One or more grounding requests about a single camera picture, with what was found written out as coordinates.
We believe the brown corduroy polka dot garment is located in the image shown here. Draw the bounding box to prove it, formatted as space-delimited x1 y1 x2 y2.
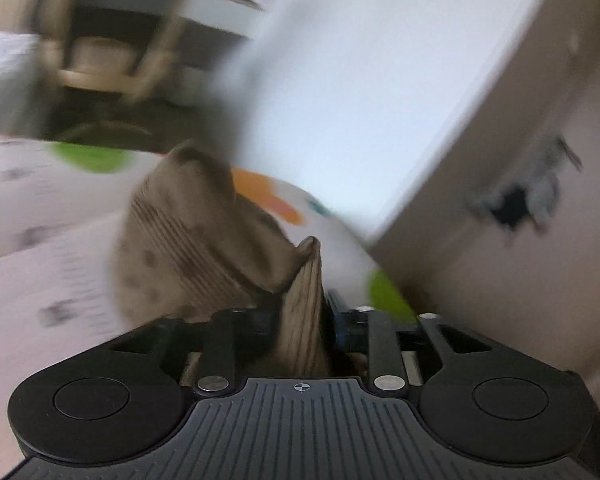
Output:
112 142 328 377

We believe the cartoon print play mat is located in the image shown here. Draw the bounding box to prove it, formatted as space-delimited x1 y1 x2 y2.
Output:
0 136 407 479

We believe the white wardrobe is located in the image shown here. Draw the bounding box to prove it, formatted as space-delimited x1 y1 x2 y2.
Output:
210 0 600 282

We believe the beige plastic chair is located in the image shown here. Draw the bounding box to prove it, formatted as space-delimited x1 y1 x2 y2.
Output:
36 0 190 105

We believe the white quilted mattress cover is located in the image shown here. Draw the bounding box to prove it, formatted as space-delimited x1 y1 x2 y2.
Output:
0 32 40 133

